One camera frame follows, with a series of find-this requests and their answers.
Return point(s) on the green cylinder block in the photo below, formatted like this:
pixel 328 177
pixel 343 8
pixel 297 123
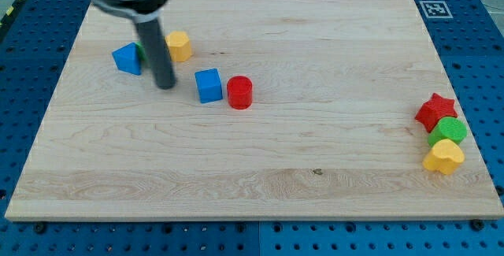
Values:
pixel 448 128

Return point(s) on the red star block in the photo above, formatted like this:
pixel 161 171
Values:
pixel 436 108

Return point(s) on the light wooden board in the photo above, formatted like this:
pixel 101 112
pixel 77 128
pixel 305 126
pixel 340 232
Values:
pixel 330 134

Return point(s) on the yellow hexagon block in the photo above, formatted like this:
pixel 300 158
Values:
pixel 179 46

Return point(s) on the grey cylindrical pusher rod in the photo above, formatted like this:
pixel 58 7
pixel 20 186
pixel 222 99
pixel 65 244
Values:
pixel 157 53

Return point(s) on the green block behind rod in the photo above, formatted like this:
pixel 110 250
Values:
pixel 140 51

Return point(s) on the blue cube block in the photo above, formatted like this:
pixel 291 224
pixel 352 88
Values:
pixel 209 85

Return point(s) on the red cylinder block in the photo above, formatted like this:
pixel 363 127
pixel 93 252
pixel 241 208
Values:
pixel 240 92

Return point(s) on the yellow heart block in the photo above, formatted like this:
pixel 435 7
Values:
pixel 445 157

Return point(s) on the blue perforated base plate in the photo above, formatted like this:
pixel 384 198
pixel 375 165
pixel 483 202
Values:
pixel 32 57

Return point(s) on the white fiducial marker tag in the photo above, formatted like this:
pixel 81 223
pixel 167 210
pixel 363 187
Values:
pixel 434 9

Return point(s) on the blue triangular prism block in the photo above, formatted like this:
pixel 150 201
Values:
pixel 127 59

